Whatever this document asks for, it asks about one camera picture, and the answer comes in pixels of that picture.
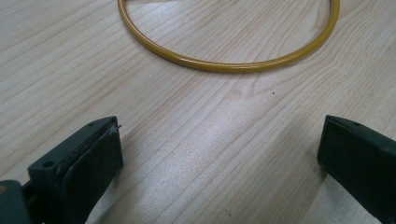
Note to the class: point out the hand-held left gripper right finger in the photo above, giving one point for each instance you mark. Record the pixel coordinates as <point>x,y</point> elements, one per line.
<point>361,161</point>

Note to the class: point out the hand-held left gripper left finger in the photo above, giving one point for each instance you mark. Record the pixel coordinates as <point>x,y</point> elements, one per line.
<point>84,168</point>

